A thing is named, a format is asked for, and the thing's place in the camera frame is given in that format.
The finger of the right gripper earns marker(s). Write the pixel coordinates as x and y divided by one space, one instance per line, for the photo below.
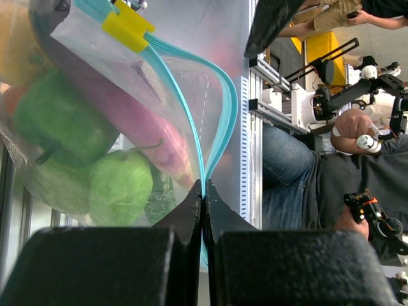
270 18

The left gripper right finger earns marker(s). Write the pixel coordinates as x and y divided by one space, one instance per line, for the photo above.
248 266

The yellow round fruit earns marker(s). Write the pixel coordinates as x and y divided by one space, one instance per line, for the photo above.
22 59

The clear zip top bag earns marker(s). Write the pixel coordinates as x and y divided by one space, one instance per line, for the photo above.
180 59

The light green custard apple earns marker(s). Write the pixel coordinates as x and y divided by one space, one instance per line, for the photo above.
121 183

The purple eggplant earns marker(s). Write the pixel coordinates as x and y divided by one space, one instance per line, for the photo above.
159 140

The light green bitter gourd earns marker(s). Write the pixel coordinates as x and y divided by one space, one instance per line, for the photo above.
59 185

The seated person in jeans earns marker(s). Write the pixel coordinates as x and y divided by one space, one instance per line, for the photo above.
305 189

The operator bare hand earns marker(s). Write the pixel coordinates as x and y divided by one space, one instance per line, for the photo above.
350 126

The green bell pepper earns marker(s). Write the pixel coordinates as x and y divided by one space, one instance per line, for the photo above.
54 116

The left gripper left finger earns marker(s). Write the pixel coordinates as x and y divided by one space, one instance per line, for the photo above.
158 265

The white slotted cable duct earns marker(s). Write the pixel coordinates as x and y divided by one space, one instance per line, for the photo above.
244 151

